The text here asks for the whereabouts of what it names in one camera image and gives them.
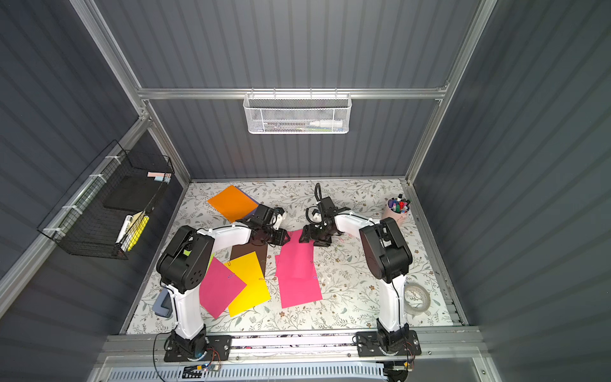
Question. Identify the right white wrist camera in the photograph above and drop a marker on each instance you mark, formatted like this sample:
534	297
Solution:
313	215

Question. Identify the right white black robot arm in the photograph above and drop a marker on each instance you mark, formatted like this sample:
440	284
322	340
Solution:
387	256

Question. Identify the white marker in basket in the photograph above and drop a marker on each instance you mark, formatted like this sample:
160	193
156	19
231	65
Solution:
326	125

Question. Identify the white wire mesh basket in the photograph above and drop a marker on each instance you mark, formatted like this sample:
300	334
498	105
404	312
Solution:
288	113

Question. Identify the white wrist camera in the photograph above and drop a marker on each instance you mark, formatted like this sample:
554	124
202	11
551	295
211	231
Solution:
313	215
278	216

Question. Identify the clear tape roll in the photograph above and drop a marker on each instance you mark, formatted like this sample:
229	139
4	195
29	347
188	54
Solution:
416	298

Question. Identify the magenta paper sheet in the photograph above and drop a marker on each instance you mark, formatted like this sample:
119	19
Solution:
295	261
219	288
298	291

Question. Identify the black wire wall basket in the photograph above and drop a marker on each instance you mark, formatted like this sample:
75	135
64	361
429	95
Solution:
88	223

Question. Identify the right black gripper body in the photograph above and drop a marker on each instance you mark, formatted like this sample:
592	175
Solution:
317	233

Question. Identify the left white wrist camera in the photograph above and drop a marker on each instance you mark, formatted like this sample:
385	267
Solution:
278	216

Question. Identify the orange paper sheet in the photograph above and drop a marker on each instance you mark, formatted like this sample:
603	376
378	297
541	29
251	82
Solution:
226	203

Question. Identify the cup of coloured markers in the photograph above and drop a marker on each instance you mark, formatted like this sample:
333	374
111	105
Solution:
397	208

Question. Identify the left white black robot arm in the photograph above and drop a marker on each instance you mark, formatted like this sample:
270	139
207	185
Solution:
184	264

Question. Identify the yellow paper sheet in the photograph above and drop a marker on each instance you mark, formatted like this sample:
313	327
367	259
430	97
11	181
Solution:
248	270

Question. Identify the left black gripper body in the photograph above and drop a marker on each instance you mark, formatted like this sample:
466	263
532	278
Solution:
275	234

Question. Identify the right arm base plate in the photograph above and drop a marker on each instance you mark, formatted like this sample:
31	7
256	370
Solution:
376	344

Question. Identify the brown paper sheet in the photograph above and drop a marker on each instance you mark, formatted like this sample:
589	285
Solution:
259	249

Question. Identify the grey blue stapler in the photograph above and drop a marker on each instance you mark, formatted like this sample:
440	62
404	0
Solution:
162	306

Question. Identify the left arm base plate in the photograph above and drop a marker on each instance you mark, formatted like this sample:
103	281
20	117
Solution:
200	349

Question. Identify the purple paper sheet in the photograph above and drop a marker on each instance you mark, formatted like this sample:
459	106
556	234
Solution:
247	204

